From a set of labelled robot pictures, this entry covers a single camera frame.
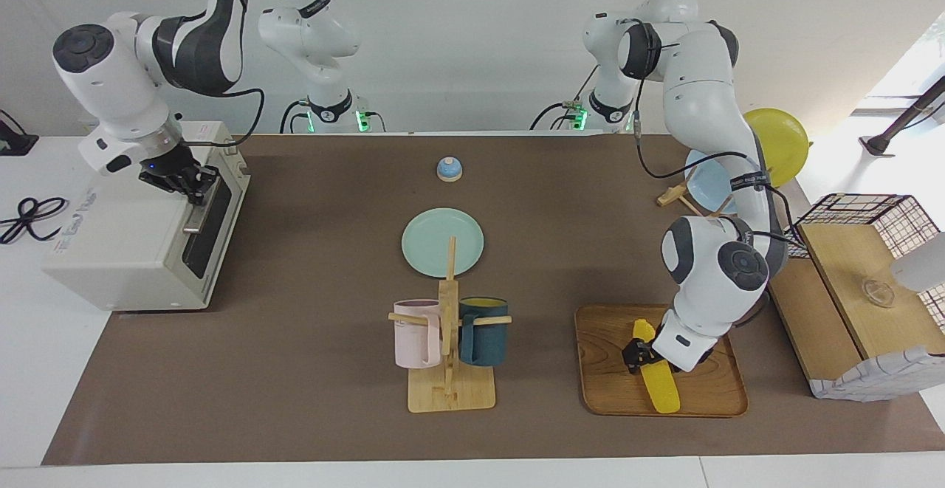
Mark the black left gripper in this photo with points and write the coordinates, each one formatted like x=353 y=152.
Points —
x=648 y=350

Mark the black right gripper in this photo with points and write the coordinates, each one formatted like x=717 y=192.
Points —
x=171 y=170

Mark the yellow corn cob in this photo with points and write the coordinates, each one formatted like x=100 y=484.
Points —
x=661 y=392

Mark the glass oven door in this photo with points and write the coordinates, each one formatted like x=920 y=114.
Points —
x=215 y=237

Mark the mint green plate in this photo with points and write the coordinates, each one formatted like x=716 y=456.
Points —
x=428 y=241

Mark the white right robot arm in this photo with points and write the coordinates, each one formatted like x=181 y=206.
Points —
x=111 y=82

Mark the white toaster oven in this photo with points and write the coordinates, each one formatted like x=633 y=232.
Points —
x=111 y=237

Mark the brown wooden tray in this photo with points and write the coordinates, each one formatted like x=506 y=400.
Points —
x=609 y=370

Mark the dark teal mug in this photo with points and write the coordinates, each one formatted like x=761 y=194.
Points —
x=483 y=340

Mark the wooden plate rack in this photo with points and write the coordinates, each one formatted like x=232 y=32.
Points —
x=673 y=196

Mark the wooden basket board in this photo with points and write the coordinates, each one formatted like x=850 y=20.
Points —
x=849 y=259
x=812 y=318

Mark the light blue plate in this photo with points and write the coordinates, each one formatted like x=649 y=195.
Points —
x=709 y=185

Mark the wooden mug rack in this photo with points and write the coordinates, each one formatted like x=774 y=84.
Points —
x=450 y=396

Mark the brown table mat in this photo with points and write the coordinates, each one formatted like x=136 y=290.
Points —
x=295 y=399

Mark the pink mug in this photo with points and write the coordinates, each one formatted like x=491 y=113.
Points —
x=413 y=340

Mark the small clear glass item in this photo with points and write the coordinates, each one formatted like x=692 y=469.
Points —
x=877 y=292

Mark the small blue knobbed lid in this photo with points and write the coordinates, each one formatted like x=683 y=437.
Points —
x=449 y=170

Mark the yellow plate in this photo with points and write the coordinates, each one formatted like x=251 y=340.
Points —
x=782 y=141

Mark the white rounded object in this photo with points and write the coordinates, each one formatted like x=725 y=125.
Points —
x=923 y=266

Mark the black stand leg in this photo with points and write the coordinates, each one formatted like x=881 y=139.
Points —
x=904 y=119

